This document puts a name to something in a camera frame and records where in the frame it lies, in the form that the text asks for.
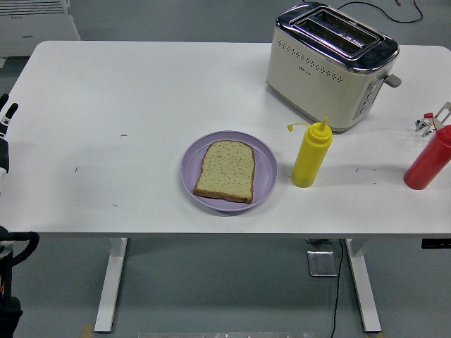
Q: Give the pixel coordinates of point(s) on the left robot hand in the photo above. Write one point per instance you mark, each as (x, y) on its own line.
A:
(4, 155)

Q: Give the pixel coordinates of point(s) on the red squeeze bottle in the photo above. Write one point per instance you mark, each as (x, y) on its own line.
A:
(430, 162)

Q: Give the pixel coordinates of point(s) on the slice of bread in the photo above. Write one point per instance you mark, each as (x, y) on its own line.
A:
(227, 172)

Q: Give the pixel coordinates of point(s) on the white heater appliance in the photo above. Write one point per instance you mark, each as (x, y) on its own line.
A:
(35, 28)

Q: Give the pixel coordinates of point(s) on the white table leg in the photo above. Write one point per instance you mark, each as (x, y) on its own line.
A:
(364, 281)
(112, 281)

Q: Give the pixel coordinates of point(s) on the purple round plate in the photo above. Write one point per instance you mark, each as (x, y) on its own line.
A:
(264, 169)

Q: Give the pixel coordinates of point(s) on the yellow squeeze bottle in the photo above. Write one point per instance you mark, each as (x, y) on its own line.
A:
(311, 158)

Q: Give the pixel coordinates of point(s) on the cream and chrome toaster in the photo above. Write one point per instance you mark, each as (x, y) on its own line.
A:
(317, 81)

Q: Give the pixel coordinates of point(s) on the metal floor socket plate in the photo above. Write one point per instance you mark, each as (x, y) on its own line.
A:
(321, 264)

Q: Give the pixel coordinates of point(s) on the black table control box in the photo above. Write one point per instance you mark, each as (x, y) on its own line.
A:
(437, 243)

